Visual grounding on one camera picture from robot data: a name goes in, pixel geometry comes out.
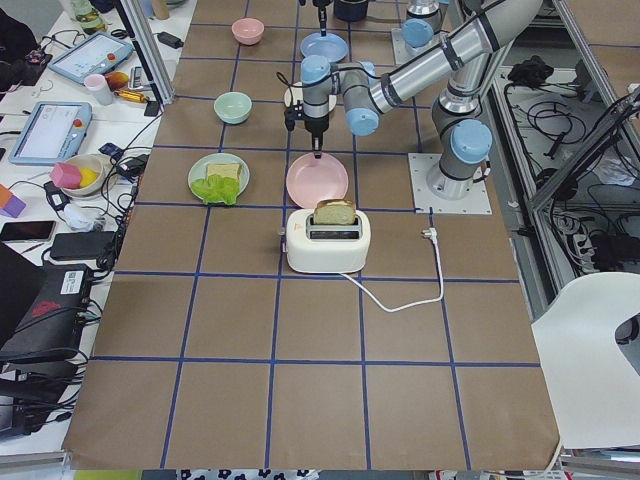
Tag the white toaster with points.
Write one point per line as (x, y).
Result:
(326, 249)

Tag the bread slice on plate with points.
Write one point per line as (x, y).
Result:
(228, 170)

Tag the lettuce leaf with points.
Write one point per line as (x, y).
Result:
(214, 190)

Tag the black power bank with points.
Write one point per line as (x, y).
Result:
(80, 246)

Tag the beige bowl with toys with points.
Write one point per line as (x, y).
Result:
(95, 162)

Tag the pink bowl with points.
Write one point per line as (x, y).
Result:
(248, 31)

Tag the teach pendant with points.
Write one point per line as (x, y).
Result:
(53, 133)
(97, 54)

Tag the green plate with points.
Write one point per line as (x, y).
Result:
(198, 170)

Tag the teach pendant front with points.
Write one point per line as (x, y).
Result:
(53, 133)

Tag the dark blue pot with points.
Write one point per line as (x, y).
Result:
(351, 10)

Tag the orange screwdriver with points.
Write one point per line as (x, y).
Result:
(131, 96)

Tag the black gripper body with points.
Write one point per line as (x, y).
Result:
(317, 127)

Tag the teach pendant rear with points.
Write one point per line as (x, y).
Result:
(97, 54)

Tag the yellow toy lemon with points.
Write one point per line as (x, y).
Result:
(88, 177)

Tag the pink plate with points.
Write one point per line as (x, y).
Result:
(310, 180)

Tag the blue plate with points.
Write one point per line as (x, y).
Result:
(331, 46)

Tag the toast in toaster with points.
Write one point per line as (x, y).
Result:
(334, 212)

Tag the pink toy block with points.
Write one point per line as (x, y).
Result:
(66, 175)

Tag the pink cup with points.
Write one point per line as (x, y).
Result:
(99, 88)

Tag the green glass bottle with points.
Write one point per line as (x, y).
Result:
(88, 17)

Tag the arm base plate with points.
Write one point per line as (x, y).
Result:
(433, 192)
(403, 52)

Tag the black smartphone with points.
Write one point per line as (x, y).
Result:
(28, 231)

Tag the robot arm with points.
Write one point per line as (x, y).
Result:
(454, 43)
(423, 20)

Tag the aluminium frame post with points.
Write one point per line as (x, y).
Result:
(137, 27)

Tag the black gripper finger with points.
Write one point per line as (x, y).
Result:
(317, 145)
(322, 18)

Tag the purple toy block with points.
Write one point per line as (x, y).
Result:
(10, 205)

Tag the green bowl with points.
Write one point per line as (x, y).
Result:
(233, 107)

